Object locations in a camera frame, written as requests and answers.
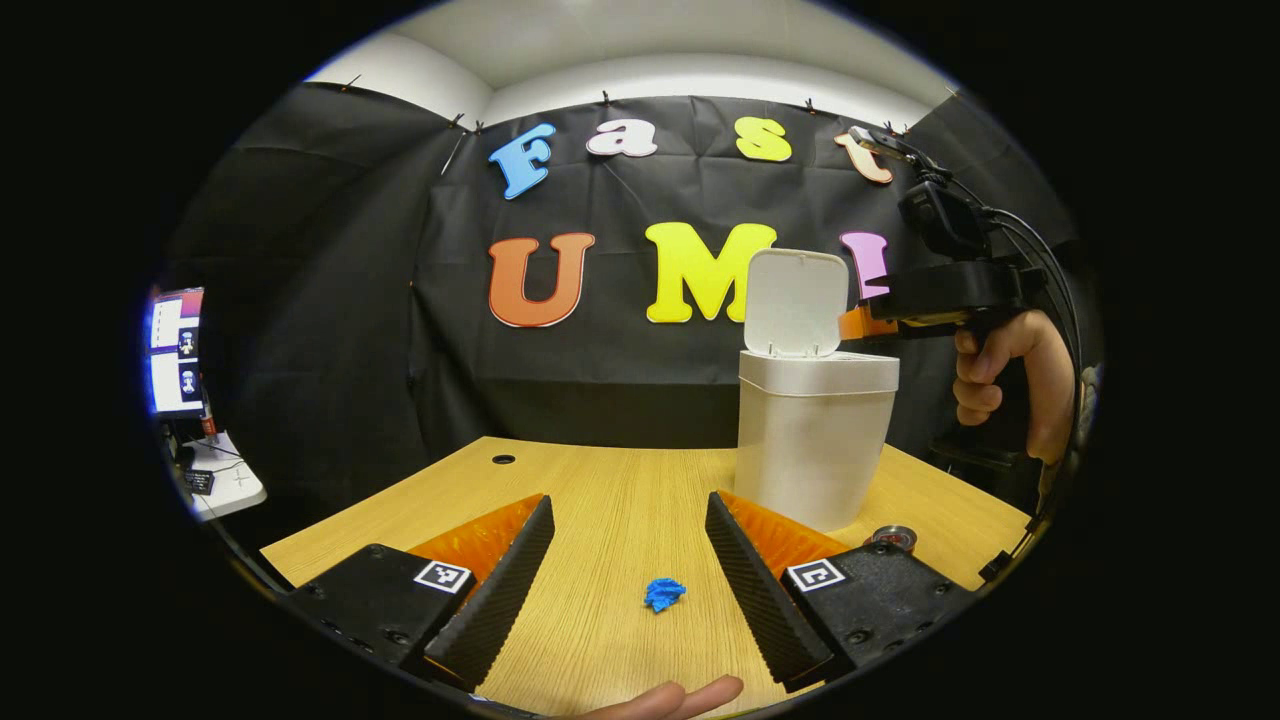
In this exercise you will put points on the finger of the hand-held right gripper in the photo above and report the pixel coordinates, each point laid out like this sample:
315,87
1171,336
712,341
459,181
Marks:
868,323

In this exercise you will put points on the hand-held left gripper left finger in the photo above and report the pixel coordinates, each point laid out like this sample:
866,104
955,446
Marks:
500,590

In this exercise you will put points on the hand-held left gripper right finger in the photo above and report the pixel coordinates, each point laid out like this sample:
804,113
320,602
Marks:
760,590

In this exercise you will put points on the blue paper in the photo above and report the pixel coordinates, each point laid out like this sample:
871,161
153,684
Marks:
664,594

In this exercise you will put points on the white desktop garbage bin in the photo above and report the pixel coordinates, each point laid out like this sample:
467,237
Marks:
810,440

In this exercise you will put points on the red pop can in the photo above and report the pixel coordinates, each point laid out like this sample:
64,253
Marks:
893,536

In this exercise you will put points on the wooden desktop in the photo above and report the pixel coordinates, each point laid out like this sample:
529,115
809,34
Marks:
620,500

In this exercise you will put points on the white side table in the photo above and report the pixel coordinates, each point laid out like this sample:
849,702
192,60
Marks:
235,490

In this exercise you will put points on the black backdrop cloth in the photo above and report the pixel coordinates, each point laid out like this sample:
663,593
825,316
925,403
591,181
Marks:
600,210

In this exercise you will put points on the small black device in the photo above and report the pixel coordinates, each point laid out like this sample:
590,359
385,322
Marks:
198,481

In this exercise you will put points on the computer monitor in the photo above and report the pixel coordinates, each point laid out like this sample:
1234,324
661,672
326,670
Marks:
172,330

